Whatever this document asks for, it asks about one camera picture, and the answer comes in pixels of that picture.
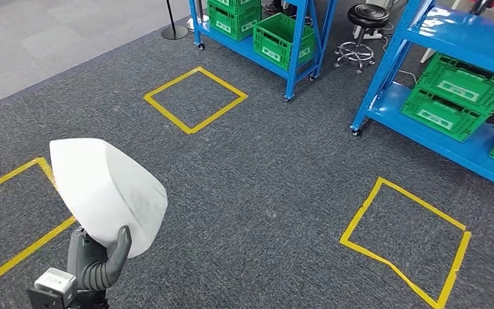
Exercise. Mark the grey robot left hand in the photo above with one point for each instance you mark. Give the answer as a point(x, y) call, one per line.
point(81, 256)

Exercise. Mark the white curved car panel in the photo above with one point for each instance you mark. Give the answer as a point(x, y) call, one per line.
point(102, 192)

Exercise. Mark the blue metal shelf rack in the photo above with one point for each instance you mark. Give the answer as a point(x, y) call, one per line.
point(299, 42)
point(477, 42)

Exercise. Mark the yellow floor tape square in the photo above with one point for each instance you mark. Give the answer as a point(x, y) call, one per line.
point(17, 260)
point(220, 81)
point(421, 203)

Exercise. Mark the black stanchion with round base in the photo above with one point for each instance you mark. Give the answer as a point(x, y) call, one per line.
point(174, 33)

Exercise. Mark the green open plastic crate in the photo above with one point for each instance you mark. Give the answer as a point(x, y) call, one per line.
point(281, 34)

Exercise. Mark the person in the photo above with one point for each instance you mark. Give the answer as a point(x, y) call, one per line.
point(277, 6)

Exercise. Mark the black round stool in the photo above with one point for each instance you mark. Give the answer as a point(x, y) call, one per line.
point(368, 15)

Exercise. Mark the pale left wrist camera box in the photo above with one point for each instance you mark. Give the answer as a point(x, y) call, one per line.
point(55, 281)

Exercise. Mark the black barrier post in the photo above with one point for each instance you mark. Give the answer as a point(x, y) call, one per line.
point(481, 5)

